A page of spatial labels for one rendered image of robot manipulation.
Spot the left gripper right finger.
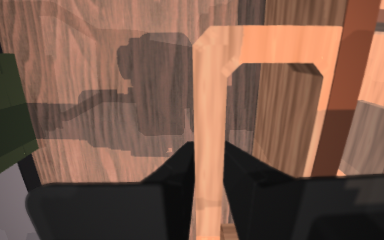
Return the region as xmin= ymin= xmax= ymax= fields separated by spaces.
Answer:
xmin=223 ymin=141 xmax=384 ymax=240

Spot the wooden maze board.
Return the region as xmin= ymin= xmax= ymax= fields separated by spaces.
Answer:
xmin=192 ymin=0 xmax=384 ymax=240

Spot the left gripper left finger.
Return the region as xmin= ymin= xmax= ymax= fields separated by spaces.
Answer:
xmin=25 ymin=141 xmax=195 ymax=240

